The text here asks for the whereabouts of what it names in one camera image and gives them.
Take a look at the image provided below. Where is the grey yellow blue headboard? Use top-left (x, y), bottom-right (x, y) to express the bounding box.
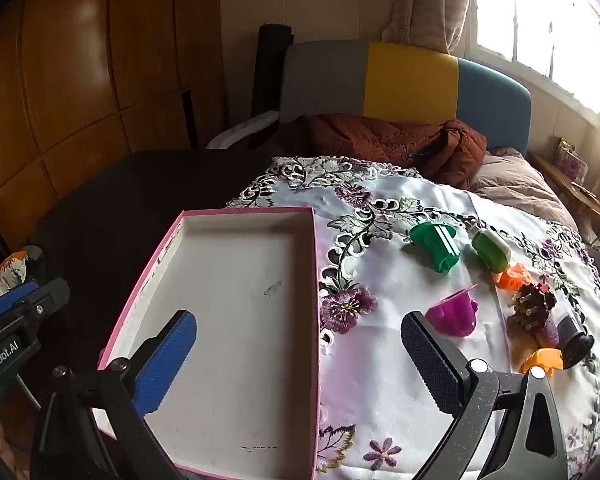
top-left (279, 40), bottom-right (532, 156)

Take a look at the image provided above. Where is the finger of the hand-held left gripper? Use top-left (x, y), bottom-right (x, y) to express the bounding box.
top-left (0, 277), bottom-right (71, 326)

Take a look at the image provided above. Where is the wooden wardrobe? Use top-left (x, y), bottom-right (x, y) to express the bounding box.
top-left (0, 0), bottom-right (221, 241)

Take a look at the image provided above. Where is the pink cardboard box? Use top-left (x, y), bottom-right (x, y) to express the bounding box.
top-left (96, 206), bottom-right (322, 480)

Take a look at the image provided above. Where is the white floral embroidered tablecloth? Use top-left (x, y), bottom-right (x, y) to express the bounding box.
top-left (225, 156), bottom-right (600, 480)

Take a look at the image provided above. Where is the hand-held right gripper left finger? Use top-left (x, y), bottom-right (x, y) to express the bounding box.
top-left (30, 309), bottom-right (201, 480)

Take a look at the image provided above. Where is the green plastic mold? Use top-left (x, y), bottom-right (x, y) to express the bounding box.
top-left (408, 221), bottom-right (462, 274)

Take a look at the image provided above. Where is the green and white plastic toy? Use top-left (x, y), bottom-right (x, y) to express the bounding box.
top-left (467, 227), bottom-right (512, 273)

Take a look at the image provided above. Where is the purple plastic mold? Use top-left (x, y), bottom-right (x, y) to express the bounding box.
top-left (425, 284), bottom-right (481, 338)

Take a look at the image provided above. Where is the orange plastic block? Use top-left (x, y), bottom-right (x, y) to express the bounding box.
top-left (495, 262), bottom-right (531, 291)

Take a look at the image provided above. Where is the floral patterned bundle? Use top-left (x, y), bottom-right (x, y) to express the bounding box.
top-left (0, 246), bottom-right (46, 297)

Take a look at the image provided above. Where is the black cylindrical filter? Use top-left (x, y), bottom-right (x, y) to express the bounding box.
top-left (555, 312), bottom-right (596, 371)

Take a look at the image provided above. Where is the purple plastic egg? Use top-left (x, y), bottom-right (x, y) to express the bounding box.
top-left (540, 317), bottom-right (562, 348)

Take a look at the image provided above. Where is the beige curtain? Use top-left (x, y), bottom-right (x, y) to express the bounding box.
top-left (380, 0), bottom-right (473, 56)

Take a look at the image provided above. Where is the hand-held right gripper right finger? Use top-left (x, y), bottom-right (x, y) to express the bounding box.
top-left (400, 311), bottom-right (571, 480)

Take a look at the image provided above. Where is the wooden bedside shelf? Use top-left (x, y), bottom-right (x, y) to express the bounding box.
top-left (530, 152), bottom-right (600, 241)

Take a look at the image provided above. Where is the window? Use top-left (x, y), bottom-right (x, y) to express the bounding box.
top-left (472, 0), bottom-right (600, 128)

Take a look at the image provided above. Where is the yellow-orange plastic shell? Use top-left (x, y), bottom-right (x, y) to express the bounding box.
top-left (520, 347), bottom-right (566, 376)

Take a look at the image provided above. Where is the brown padded jacket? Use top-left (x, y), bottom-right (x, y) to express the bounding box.
top-left (270, 114), bottom-right (488, 191)

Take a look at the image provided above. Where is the pale pink quilt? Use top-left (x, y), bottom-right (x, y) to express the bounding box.
top-left (470, 147), bottom-right (581, 233)

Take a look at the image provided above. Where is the purple gift box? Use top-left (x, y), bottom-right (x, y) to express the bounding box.
top-left (555, 137), bottom-right (590, 183)

